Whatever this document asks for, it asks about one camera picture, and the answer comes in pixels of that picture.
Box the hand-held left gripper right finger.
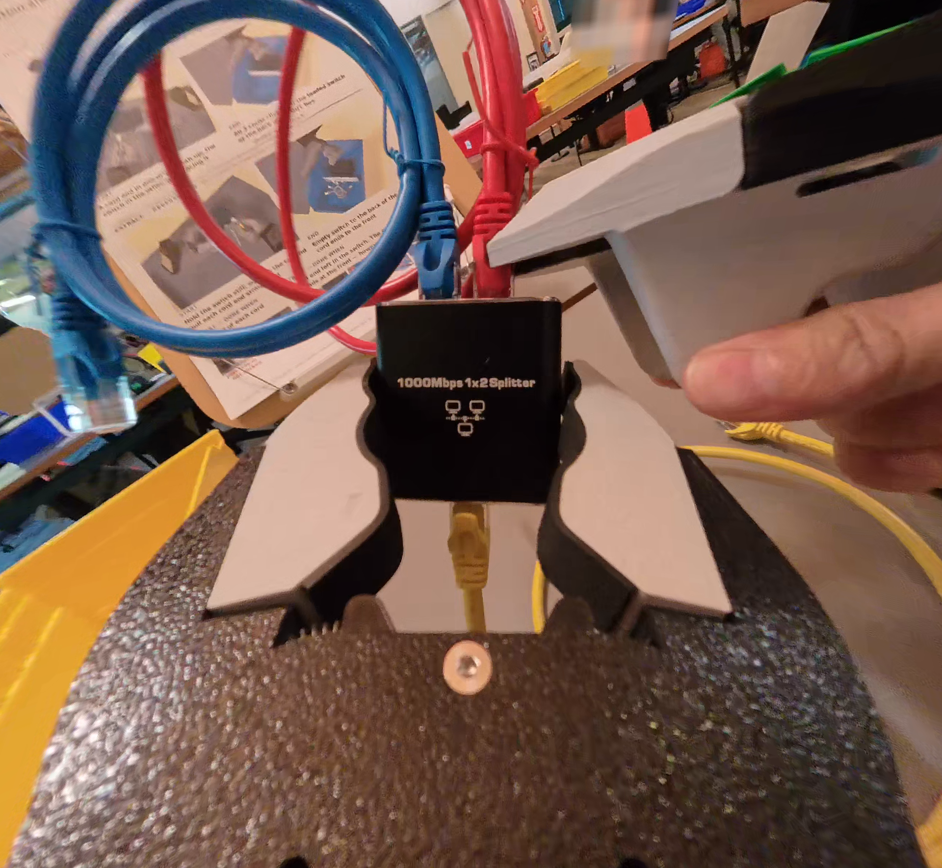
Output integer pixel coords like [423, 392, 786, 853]
[537, 362, 733, 631]

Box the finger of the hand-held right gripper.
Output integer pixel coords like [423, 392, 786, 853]
[486, 101, 746, 276]

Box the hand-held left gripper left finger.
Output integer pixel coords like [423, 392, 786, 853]
[206, 362, 404, 620]

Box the green plastic bin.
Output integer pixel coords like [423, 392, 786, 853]
[710, 22, 921, 107]

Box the red cable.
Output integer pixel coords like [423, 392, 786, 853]
[140, 0, 542, 355]

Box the yellow cable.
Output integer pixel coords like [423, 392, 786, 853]
[449, 421, 942, 635]

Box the black ethernet splitter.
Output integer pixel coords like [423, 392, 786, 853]
[375, 297, 564, 504]

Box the blue ethernet cable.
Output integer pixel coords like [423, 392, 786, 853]
[29, 0, 461, 435]

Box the yellow plastic bin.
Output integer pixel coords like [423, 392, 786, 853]
[0, 430, 240, 840]

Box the person's right hand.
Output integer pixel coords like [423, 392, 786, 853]
[655, 285, 942, 494]

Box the stack of yellow bins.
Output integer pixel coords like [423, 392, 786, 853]
[536, 51, 612, 111]

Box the red plastic bin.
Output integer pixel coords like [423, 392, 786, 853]
[452, 89, 542, 155]

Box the instruction sheet on stand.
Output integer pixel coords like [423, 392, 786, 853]
[110, 119, 483, 431]

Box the blue plastic bin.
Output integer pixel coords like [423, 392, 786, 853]
[0, 404, 71, 468]

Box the printed instruction sheet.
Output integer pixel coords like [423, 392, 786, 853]
[0, 0, 413, 420]

